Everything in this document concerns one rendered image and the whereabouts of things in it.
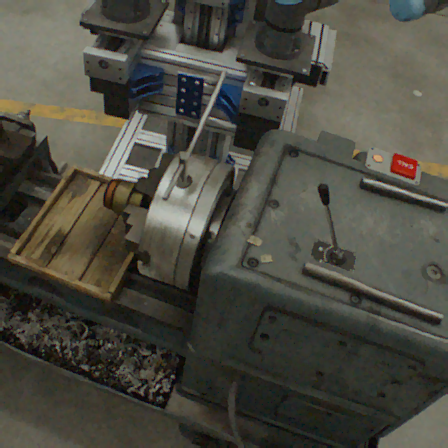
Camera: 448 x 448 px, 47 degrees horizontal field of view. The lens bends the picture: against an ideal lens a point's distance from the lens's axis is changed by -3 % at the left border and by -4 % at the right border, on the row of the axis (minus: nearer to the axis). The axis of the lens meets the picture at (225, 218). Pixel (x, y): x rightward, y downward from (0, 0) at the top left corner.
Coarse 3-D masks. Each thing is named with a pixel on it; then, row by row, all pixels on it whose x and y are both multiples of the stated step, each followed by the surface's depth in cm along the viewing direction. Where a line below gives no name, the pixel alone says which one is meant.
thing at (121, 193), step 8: (112, 184) 125; (120, 184) 125; (128, 184) 125; (136, 184) 126; (104, 192) 125; (112, 192) 125; (120, 192) 124; (128, 192) 123; (136, 192) 125; (104, 200) 125; (112, 200) 125; (120, 200) 124; (128, 200) 124; (136, 200) 124; (144, 200) 130; (112, 208) 126; (120, 208) 124
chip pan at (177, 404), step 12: (180, 396) 154; (192, 396) 154; (168, 408) 151; (180, 408) 152; (192, 408) 152; (204, 408) 153; (204, 420) 150; (216, 420) 151; (228, 420) 151; (240, 420) 152; (228, 432) 149; (240, 432) 149; (252, 432) 150; (264, 432) 150; (276, 432) 151; (288, 432) 151; (264, 444) 148; (276, 444) 149; (288, 444) 149; (300, 444) 149
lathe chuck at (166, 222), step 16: (176, 160) 116; (192, 160) 118; (208, 160) 120; (192, 176) 114; (160, 192) 111; (176, 192) 111; (192, 192) 112; (160, 208) 111; (176, 208) 111; (192, 208) 110; (144, 224) 112; (160, 224) 111; (176, 224) 110; (144, 240) 112; (160, 240) 112; (176, 240) 111; (160, 256) 113; (176, 256) 112; (144, 272) 120; (160, 272) 117
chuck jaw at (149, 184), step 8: (168, 152) 125; (160, 160) 122; (168, 160) 122; (152, 168) 124; (160, 168) 123; (152, 176) 123; (160, 176) 123; (144, 184) 124; (152, 184) 124; (144, 192) 125; (152, 192) 124
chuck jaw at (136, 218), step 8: (128, 208) 123; (136, 208) 123; (144, 208) 124; (128, 216) 122; (136, 216) 121; (144, 216) 122; (128, 224) 120; (136, 224) 120; (128, 232) 118; (136, 232) 118; (128, 240) 116; (136, 240) 116; (128, 248) 118; (136, 248) 117; (144, 256) 116
